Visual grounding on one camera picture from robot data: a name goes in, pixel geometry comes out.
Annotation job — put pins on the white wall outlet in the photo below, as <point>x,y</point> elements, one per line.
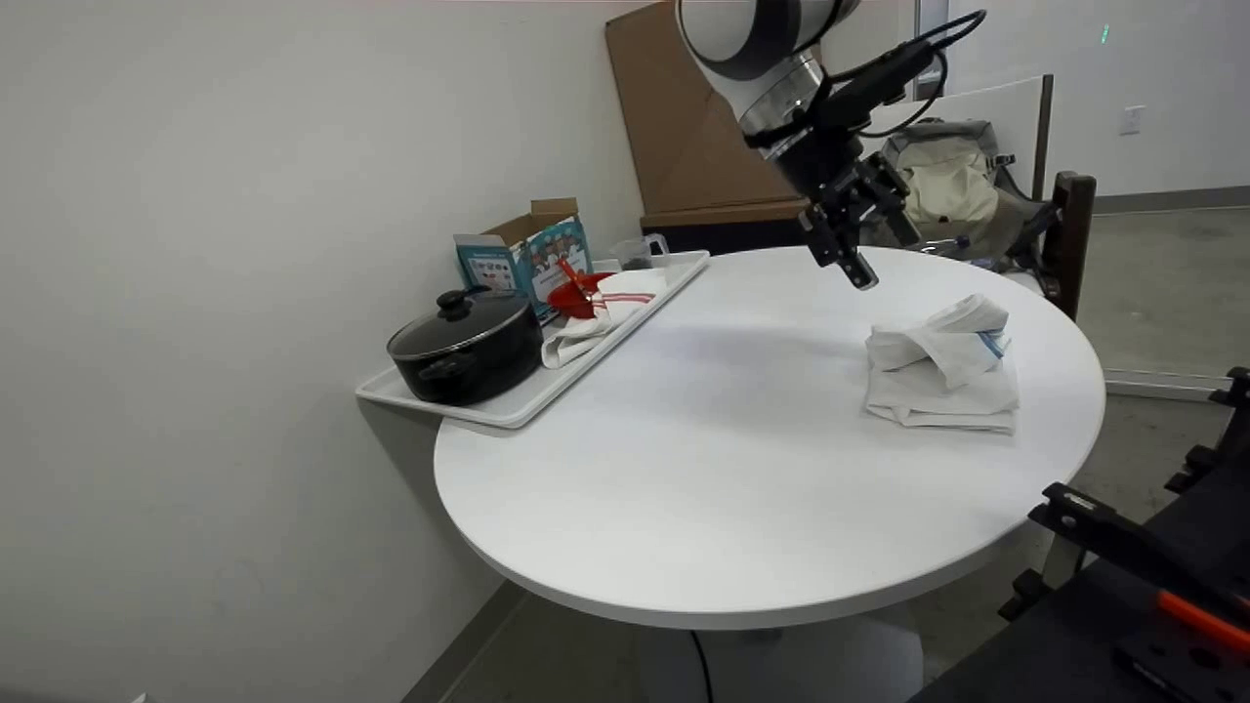
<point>1130,123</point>

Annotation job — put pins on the black pot with lid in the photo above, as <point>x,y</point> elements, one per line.
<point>470,357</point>

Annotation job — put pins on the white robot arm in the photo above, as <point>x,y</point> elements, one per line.
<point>754,31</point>

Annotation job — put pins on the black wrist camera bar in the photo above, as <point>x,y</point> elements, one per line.
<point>845,97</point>

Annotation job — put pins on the white cloth with red stripe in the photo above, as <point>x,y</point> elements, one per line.
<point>625,293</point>

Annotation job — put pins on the large brown cardboard box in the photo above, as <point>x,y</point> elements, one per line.
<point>679,132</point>

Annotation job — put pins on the small red object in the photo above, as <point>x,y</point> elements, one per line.
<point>573,300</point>

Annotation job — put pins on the dark wooden chair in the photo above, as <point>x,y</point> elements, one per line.
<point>1076,237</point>

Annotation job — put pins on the white towel with blue stripes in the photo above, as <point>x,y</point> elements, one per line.
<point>939,384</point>

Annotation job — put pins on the small grey cup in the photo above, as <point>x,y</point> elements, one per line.
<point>653,248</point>

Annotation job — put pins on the open blue cardboard box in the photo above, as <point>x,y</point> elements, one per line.
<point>520,267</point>

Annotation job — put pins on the white rectangular tray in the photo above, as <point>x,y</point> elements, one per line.
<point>511,406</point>

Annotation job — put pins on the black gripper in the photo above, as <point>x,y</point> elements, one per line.
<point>834,162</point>

